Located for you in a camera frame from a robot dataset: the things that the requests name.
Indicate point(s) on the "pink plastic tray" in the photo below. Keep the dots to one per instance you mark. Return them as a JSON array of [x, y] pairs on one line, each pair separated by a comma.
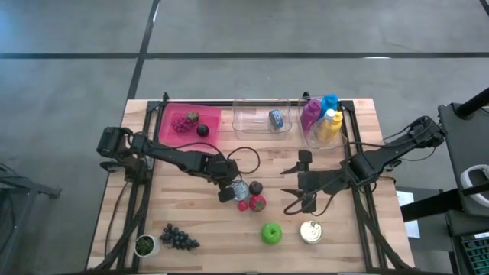
[[172, 139]]

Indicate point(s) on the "small potted plant white pot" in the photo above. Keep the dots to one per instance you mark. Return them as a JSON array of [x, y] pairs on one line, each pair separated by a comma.
[[146, 245]]

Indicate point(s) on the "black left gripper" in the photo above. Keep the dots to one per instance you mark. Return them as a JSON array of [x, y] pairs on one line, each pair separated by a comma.
[[221, 172]]

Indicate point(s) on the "purple plastic water bottle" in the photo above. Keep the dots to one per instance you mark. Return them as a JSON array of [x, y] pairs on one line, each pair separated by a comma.
[[310, 114]]

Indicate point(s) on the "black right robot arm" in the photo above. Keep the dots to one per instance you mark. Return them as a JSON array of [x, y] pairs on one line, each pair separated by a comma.
[[382, 160]]

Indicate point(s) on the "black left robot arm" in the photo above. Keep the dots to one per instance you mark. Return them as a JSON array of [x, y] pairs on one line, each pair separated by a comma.
[[172, 154]]

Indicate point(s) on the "blue-label tin can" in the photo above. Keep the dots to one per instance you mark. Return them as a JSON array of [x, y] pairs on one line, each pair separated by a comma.
[[276, 119]]

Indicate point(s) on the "small red toy strawberry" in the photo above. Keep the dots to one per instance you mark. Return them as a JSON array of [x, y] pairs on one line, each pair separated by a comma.
[[243, 206]]

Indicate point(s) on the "white headset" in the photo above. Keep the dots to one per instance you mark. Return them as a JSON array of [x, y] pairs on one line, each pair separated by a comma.
[[464, 178]]

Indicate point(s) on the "yellow plastic water bottle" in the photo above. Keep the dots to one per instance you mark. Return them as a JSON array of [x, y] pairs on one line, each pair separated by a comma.
[[329, 133]]

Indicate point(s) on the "black metal table frame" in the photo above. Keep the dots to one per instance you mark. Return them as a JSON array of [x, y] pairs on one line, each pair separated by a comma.
[[133, 229]]

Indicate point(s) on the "black metal stand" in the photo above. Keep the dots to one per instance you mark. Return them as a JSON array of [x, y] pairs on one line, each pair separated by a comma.
[[23, 187]]

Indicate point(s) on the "white paper sheet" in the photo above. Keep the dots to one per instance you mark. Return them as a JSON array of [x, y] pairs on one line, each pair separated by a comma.
[[405, 198]]

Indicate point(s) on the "red toy grape bunch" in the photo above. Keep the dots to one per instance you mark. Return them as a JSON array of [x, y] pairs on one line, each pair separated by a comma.
[[182, 124]]

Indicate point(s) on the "yellowfin tuna can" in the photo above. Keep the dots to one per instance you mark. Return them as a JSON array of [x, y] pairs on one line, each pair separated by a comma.
[[241, 191]]

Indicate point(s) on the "dark grey equipment cart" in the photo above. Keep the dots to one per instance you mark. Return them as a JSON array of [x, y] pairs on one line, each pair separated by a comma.
[[458, 153]]

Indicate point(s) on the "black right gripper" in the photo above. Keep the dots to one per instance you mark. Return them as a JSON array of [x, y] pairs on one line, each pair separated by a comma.
[[322, 182]]

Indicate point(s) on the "blue plastic water bottle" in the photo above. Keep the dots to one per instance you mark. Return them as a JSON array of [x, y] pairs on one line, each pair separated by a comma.
[[329, 101]]

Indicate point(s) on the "silver tin can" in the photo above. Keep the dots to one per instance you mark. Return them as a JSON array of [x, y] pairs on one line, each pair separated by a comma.
[[311, 231]]

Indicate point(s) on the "green toy apple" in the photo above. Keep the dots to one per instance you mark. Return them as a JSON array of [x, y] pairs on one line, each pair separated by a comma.
[[271, 233]]

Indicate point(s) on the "large red toy strawberry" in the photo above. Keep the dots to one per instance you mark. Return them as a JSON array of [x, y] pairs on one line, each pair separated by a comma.
[[258, 203]]

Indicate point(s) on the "backlit keyboard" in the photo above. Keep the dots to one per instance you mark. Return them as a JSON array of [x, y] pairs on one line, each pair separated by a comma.
[[475, 252]]

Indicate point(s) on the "black toy grape bunch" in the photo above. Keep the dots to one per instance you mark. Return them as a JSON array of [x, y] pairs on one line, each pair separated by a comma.
[[177, 237]]

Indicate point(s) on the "dark purple toy plum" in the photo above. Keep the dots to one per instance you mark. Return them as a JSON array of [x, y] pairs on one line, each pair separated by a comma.
[[203, 130], [256, 188]]

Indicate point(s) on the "clear plastic water bottle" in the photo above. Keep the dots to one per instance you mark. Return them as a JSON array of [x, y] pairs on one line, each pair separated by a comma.
[[329, 114]]

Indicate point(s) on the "black pole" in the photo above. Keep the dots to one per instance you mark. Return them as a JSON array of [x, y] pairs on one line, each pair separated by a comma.
[[473, 103]]

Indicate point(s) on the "clear plastic bin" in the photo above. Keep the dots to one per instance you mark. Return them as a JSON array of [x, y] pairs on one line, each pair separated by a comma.
[[305, 139], [252, 122]]

